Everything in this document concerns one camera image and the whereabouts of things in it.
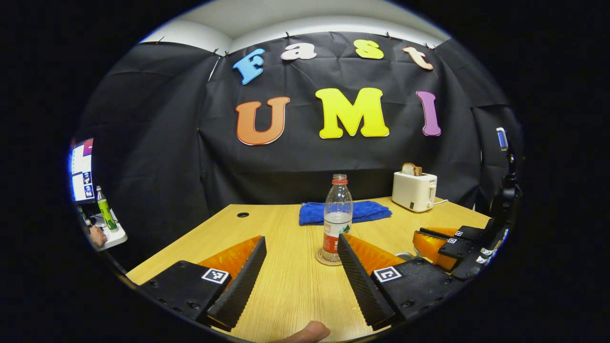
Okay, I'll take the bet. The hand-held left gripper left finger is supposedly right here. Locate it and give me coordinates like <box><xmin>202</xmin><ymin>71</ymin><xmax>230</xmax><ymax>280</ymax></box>
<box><xmin>139</xmin><ymin>235</ymin><xmax>267</xmax><ymax>333</ymax></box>

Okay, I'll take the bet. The computer monitor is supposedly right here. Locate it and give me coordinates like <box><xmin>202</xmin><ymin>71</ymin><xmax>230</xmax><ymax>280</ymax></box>
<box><xmin>70</xmin><ymin>137</ymin><xmax>95</xmax><ymax>204</ymax></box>

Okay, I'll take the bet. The white toaster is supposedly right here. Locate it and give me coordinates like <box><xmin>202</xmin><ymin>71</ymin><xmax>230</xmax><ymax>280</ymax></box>
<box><xmin>392</xmin><ymin>171</ymin><xmax>438</xmax><ymax>213</ymax></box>

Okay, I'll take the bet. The black backdrop cloth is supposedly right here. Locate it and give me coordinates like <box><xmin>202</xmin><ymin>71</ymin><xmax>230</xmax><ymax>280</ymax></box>
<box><xmin>76</xmin><ymin>31</ymin><xmax>522</xmax><ymax>270</ymax></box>

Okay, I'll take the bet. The clear plastic water bottle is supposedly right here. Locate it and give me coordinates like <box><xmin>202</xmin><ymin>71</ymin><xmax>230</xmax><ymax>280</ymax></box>
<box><xmin>322</xmin><ymin>174</ymin><xmax>354</xmax><ymax>262</ymax></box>

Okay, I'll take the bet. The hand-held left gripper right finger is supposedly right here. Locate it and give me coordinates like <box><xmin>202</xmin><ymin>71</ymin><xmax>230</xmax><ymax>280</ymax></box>
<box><xmin>337</xmin><ymin>233</ymin><xmax>467</xmax><ymax>331</ymax></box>

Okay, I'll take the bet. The white side desk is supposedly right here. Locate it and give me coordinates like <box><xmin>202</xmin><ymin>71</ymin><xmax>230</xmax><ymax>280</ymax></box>
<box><xmin>86</xmin><ymin>210</ymin><xmax>128</xmax><ymax>252</ymax></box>

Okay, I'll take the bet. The blue folded towel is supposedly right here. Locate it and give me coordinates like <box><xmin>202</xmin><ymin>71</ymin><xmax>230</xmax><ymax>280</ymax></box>
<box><xmin>299</xmin><ymin>201</ymin><xmax>393</xmax><ymax>226</ymax></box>

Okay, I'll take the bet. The round wooden coaster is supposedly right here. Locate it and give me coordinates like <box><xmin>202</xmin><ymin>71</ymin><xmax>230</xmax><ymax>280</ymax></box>
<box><xmin>315</xmin><ymin>247</ymin><xmax>343</xmax><ymax>266</ymax></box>

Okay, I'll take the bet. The green bottle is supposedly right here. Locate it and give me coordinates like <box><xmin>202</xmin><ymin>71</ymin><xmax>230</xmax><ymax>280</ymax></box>
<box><xmin>96</xmin><ymin>186</ymin><xmax>118</xmax><ymax>231</ymax></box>

